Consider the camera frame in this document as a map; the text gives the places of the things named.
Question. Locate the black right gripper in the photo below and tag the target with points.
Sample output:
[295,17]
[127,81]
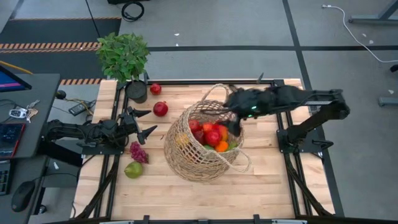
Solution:
[252,101]

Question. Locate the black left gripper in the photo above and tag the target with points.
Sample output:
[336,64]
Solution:
[127,124]

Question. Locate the red orange mango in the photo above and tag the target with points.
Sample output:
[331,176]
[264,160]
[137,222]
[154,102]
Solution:
[223,132]

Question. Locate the red streaked apple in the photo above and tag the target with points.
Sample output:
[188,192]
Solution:
[207,126]

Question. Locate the red pomegranate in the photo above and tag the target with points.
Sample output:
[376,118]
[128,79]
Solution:
[160,109]

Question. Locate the round bright red fruit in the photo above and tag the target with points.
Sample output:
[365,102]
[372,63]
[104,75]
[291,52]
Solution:
[213,138]

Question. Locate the orange citrus fruit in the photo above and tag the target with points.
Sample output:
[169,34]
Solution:
[221,146]

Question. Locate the dark red pear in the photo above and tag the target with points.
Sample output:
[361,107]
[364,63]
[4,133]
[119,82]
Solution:
[199,137]

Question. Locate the plain red apple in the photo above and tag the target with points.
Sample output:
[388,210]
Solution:
[194,125]

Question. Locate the green apple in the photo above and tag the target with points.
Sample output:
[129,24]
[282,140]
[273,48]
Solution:
[209,147]

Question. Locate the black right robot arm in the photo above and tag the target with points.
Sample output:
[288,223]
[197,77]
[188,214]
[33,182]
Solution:
[311,96]

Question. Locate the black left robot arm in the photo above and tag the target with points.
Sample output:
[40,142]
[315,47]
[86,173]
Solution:
[77,130]

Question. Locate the purple grape bunch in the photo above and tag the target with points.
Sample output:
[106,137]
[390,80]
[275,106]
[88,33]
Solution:
[138,152]

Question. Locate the small red apple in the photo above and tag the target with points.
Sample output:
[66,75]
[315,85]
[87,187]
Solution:
[155,89]

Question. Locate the green pear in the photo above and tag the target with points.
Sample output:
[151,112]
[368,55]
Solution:
[133,170]

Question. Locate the black power adapter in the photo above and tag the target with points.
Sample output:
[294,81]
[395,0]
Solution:
[78,108]

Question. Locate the green potted plant black pot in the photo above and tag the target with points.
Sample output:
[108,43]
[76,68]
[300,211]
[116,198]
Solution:
[122,56]

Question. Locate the small black round object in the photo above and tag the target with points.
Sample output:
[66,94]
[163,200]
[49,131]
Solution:
[60,94]

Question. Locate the black office desk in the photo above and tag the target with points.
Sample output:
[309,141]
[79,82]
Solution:
[40,102]

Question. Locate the bunch of keys with fob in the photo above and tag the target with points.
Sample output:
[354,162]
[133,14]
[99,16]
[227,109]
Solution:
[18,113]

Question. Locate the tablet in red case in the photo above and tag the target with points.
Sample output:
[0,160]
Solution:
[11,137]

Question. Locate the black hazard-striped floor mat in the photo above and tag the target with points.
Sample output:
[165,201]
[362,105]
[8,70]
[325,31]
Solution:
[46,31]

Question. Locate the dark computer monitor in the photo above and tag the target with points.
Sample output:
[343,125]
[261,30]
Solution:
[9,82]

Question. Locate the black computer mouse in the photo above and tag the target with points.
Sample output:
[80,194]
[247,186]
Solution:
[22,196]

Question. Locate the black keyboard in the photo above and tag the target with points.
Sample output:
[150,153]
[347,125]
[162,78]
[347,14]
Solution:
[3,180]

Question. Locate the grey metal stand foot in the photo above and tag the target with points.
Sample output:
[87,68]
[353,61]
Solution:
[388,101]
[373,19]

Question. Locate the black caster wheel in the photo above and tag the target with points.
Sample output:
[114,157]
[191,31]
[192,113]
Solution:
[395,68]

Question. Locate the black aluminium rig frame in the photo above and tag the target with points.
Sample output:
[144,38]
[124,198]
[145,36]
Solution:
[186,82]

